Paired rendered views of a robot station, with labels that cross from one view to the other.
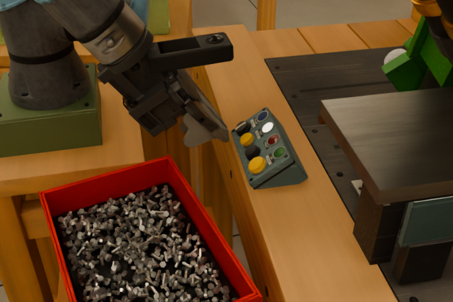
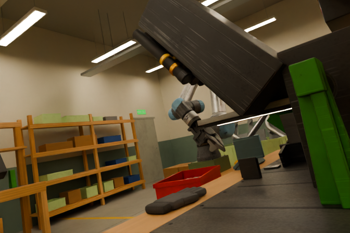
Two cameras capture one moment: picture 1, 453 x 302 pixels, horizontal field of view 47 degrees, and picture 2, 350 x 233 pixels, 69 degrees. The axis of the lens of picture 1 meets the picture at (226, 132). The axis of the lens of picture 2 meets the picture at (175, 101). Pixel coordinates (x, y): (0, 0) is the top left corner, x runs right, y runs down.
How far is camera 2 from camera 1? 93 cm
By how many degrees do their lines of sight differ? 64
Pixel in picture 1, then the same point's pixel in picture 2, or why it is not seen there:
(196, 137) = (212, 147)
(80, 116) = (209, 162)
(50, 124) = (202, 165)
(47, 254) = not seen: outside the picture
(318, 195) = not seen: hidden behind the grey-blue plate
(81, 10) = (180, 111)
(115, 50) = (187, 120)
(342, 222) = not seen: hidden behind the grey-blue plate
